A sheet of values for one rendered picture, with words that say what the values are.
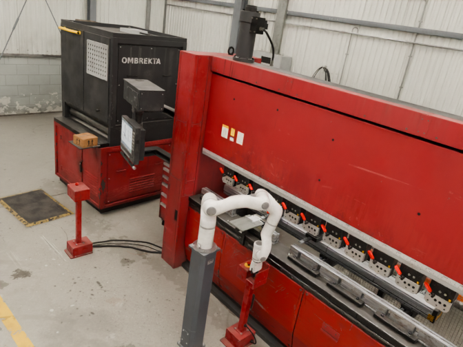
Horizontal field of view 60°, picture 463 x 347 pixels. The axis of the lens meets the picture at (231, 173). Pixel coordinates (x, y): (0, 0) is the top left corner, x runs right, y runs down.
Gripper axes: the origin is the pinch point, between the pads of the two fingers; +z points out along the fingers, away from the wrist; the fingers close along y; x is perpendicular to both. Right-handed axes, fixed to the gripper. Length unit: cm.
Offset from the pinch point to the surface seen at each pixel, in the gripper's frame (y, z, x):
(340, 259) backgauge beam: -59, -14, 38
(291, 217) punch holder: -34, -44, 2
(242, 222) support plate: -19.2, -23.6, -38.9
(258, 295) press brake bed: -16.6, 35.3, -7.2
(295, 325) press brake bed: -16, 35, 36
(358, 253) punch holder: -34, -46, 64
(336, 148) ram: -40, -112, 26
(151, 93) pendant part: 12, -118, -139
